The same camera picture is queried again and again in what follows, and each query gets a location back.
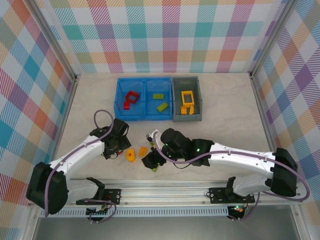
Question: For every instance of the yellow studded brick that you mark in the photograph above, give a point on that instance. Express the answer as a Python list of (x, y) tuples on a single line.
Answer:
[(143, 150)]

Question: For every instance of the red tall square brick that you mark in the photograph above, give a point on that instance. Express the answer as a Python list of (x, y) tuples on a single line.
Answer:
[(126, 105)]

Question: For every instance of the yellow rounded brick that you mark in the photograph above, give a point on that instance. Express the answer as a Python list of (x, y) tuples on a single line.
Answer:
[(192, 109)]

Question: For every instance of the green two-by-four brick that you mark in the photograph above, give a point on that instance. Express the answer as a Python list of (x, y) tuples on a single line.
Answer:
[(162, 106), (158, 96)]

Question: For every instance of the red frame brick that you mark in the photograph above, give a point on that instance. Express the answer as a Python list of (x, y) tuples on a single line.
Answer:
[(128, 96)]

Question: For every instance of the yellow frame brick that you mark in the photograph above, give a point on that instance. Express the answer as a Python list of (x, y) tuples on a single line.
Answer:
[(184, 98)]

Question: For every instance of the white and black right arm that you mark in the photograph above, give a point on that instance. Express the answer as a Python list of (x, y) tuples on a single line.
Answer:
[(240, 160)]

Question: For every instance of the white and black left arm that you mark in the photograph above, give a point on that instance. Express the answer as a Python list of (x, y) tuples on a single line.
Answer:
[(75, 160)]

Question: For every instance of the yellow cylinder brick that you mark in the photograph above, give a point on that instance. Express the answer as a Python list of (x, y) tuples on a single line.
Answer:
[(131, 155)]

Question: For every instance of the green small brick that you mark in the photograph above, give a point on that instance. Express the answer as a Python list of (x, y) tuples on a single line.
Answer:
[(151, 144)]

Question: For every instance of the blue storage bin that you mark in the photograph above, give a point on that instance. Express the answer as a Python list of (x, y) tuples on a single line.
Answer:
[(128, 116), (157, 116)]

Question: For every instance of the gray storage bin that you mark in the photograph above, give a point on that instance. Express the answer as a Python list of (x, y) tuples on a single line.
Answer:
[(186, 118)]

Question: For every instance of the green slope brick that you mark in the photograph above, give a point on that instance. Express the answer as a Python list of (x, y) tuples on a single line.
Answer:
[(155, 169)]

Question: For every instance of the small controller board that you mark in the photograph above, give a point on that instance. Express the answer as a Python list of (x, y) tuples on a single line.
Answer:
[(98, 212), (237, 208)]

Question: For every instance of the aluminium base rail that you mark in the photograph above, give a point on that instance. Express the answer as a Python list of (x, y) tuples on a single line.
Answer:
[(162, 192)]

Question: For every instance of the aluminium side rail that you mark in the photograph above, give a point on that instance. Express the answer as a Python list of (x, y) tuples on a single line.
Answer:
[(264, 112), (63, 112)]

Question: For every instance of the aluminium corner post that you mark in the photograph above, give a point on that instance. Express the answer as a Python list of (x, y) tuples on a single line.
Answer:
[(59, 42), (272, 37)]

